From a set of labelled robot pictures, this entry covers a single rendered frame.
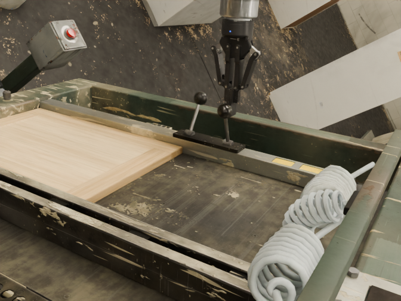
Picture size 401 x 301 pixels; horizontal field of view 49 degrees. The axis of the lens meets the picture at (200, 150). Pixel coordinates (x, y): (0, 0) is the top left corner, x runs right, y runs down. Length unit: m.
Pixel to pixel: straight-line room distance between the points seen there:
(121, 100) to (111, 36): 1.78
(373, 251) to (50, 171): 0.72
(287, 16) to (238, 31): 5.01
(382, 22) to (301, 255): 8.62
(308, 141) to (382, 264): 0.68
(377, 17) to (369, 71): 4.50
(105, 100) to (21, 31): 1.33
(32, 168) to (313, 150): 0.76
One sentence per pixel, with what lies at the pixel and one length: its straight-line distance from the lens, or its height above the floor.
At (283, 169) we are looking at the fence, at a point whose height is 1.60.
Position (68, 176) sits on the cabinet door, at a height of 1.26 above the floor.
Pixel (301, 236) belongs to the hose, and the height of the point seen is 1.88.
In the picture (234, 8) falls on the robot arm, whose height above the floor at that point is 1.68.
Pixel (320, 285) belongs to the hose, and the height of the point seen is 1.94.
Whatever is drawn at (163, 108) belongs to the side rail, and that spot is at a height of 1.17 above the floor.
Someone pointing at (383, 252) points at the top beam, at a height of 1.87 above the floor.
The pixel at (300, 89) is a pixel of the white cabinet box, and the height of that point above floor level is 0.36.
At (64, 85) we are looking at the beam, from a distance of 1.71.
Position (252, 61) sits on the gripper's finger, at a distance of 1.06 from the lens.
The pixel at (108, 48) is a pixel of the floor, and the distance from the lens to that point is 3.29.
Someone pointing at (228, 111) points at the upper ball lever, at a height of 1.55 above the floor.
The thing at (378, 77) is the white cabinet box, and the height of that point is 1.11.
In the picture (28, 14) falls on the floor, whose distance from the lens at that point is 3.02.
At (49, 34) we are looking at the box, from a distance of 1.73.
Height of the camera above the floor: 2.10
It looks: 36 degrees down
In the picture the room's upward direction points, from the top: 66 degrees clockwise
